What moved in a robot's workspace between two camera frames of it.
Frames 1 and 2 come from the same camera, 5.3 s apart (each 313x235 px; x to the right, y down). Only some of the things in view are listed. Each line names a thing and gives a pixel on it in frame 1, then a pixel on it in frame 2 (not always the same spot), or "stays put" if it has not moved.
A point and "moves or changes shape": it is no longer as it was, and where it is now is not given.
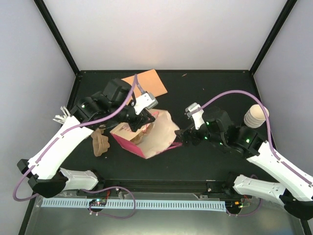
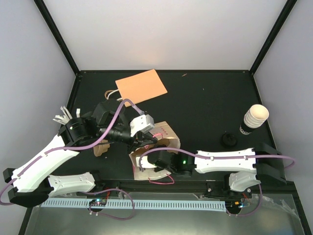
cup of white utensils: (61, 119) stays put
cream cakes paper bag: (150, 139) moves or changes shape
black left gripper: (143, 120) → (141, 139)
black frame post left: (53, 28) stays put
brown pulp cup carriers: (100, 141) stays put
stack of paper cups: (255, 117) stays put
